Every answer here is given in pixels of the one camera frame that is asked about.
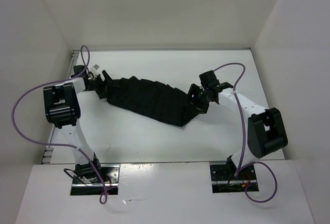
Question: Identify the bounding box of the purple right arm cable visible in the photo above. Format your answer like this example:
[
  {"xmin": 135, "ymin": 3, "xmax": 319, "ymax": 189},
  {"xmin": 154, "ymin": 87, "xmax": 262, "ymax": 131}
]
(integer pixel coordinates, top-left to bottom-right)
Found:
[{"xmin": 212, "ymin": 62, "xmax": 278, "ymax": 204}]

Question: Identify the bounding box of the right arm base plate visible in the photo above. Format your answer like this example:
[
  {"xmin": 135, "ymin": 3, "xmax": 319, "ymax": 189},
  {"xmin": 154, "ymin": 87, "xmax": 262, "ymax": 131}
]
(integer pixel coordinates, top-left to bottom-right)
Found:
[{"xmin": 209, "ymin": 162, "xmax": 259, "ymax": 194}]

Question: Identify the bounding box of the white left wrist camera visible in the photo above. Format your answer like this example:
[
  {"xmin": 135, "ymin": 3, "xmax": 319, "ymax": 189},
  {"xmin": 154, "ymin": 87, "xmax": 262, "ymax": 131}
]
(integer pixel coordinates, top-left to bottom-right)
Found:
[{"xmin": 89, "ymin": 64, "xmax": 101, "ymax": 79}]

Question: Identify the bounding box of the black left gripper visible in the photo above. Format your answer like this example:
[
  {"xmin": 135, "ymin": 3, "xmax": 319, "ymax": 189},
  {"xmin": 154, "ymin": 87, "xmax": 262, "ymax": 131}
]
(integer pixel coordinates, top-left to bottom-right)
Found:
[{"xmin": 86, "ymin": 70, "xmax": 121, "ymax": 99}]

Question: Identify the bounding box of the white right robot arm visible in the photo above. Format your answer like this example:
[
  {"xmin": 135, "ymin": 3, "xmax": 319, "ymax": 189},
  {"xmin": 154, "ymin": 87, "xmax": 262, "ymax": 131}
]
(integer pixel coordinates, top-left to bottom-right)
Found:
[{"xmin": 188, "ymin": 71, "xmax": 288, "ymax": 179}]

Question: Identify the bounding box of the black skirt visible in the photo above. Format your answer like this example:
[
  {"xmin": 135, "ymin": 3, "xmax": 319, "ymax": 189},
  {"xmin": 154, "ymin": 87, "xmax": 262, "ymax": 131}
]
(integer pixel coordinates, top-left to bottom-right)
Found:
[{"xmin": 106, "ymin": 76, "xmax": 205, "ymax": 127}]

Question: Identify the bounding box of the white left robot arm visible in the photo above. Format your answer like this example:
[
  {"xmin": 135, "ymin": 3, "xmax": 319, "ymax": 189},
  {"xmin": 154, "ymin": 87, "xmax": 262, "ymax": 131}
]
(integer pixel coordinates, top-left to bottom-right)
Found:
[{"xmin": 43, "ymin": 65, "xmax": 112, "ymax": 183}]

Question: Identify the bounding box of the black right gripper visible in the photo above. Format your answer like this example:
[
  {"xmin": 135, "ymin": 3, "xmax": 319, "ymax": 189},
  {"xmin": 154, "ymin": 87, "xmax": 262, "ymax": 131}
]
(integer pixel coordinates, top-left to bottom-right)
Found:
[{"xmin": 181, "ymin": 83, "xmax": 210, "ymax": 114}]

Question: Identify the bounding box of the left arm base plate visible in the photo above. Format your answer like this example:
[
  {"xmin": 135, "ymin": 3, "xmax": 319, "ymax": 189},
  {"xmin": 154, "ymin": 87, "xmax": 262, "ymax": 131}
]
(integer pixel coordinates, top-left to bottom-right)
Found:
[{"xmin": 64, "ymin": 164, "xmax": 120, "ymax": 196}]

